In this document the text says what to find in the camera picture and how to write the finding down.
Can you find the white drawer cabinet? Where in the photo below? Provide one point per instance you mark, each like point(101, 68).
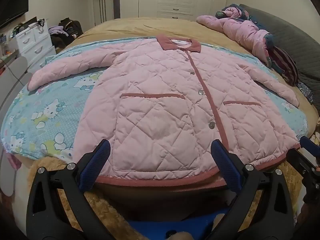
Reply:
point(32, 47)

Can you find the dark striped pillow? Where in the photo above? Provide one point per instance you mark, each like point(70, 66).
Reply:
point(285, 65)

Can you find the pink quilted jacket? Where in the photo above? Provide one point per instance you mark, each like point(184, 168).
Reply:
point(155, 105)

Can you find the floral patterned cloth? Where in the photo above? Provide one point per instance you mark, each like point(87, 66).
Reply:
point(305, 92)

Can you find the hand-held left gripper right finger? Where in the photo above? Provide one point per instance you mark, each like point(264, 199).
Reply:
point(225, 163)

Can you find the small black frame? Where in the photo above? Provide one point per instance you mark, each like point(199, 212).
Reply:
point(41, 22)

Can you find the pink duvet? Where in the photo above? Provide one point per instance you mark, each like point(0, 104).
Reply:
point(237, 30)

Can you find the white wardrobe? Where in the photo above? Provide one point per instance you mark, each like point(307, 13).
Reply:
point(175, 0)

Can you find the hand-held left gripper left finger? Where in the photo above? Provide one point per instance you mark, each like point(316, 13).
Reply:
point(98, 160)

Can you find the fluffy tan plush blanket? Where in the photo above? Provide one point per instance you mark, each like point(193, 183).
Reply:
point(105, 212)

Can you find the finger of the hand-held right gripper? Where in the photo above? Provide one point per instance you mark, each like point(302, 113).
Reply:
point(308, 145)
point(306, 177)

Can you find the white door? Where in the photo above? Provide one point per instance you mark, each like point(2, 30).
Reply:
point(108, 7)

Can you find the purple clothes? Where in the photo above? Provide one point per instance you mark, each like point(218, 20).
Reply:
point(56, 30)

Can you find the black television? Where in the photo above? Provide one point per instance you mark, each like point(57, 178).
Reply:
point(12, 5)

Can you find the dark clothes pile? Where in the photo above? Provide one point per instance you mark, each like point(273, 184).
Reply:
point(61, 42)

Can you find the bed with tan sheet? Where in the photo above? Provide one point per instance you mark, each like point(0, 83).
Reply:
point(155, 26)

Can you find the grey quilted headboard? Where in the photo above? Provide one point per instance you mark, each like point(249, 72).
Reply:
point(300, 42)

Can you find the black bag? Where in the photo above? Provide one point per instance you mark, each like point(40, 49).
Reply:
point(72, 26)

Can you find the cartoon cat printed blue blanket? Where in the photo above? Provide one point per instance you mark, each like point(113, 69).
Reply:
point(50, 110)

